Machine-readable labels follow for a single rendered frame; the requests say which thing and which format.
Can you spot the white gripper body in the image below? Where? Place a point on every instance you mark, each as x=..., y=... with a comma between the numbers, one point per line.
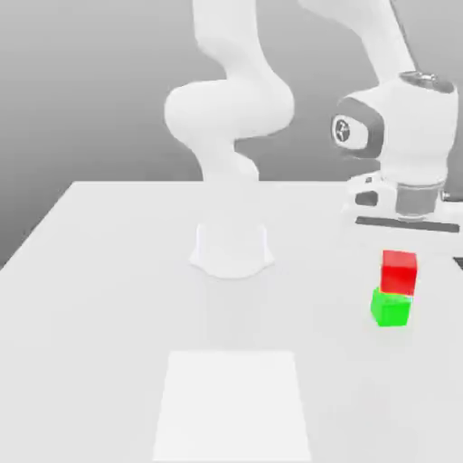
x=405, y=225

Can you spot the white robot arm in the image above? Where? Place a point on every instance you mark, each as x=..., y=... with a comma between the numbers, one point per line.
x=231, y=108

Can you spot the small red cube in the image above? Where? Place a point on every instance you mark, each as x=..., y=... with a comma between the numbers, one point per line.
x=398, y=272

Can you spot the small green cube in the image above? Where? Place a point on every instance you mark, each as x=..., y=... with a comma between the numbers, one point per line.
x=391, y=311

